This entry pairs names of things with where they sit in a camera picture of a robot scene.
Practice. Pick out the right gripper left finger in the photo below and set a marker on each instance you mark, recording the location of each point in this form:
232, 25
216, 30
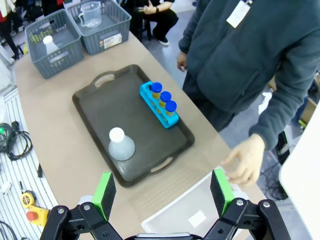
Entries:
102, 200

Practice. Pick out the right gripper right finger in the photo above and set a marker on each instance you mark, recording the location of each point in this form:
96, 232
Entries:
223, 197

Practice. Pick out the white plastic basket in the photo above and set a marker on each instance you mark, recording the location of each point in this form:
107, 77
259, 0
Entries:
180, 212

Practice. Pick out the white plastic flask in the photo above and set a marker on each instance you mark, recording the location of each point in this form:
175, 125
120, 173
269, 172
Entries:
51, 46
121, 147

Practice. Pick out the yellow tube with blue cap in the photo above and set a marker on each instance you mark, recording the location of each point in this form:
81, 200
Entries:
156, 90
165, 98
171, 108

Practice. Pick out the person's left forearm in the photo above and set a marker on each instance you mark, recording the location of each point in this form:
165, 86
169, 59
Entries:
277, 117

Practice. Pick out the person's right forearm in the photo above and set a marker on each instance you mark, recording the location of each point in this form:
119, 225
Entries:
187, 40

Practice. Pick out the person's left hand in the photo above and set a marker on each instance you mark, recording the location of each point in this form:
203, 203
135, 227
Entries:
247, 160

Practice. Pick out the person's right hand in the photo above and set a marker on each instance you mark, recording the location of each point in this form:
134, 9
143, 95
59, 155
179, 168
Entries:
182, 61

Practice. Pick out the hand of person in black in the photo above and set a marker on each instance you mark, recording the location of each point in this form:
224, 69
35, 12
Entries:
150, 8

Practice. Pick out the yellow emergency stop button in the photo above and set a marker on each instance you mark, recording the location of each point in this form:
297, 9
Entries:
37, 216

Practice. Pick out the yellow tape measure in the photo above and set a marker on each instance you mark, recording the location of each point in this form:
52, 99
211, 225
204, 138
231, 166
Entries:
28, 200

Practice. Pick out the white table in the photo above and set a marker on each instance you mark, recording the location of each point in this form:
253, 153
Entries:
302, 175

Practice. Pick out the dark brown serving tray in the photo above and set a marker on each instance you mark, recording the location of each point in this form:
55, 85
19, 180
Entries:
117, 112

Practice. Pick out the blue tube rack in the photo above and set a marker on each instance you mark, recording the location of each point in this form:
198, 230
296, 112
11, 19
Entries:
150, 100

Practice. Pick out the person in dark fleece jacket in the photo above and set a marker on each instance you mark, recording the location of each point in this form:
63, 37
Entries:
237, 62

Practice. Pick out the grey plastic basket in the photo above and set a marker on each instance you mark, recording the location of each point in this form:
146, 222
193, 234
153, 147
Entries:
62, 65

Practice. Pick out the grey basket with label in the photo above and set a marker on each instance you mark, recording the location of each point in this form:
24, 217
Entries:
112, 27

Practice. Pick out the clear plastic beaker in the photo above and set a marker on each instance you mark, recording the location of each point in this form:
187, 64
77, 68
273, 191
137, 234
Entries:
90, 16

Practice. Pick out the white hang tag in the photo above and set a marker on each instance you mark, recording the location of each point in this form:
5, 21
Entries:
237, 13

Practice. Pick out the person in black shirt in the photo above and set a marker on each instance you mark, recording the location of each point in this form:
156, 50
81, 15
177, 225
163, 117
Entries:
162, 22

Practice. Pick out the white slatted base plate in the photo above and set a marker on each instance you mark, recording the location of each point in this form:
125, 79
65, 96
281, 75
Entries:
15, 180

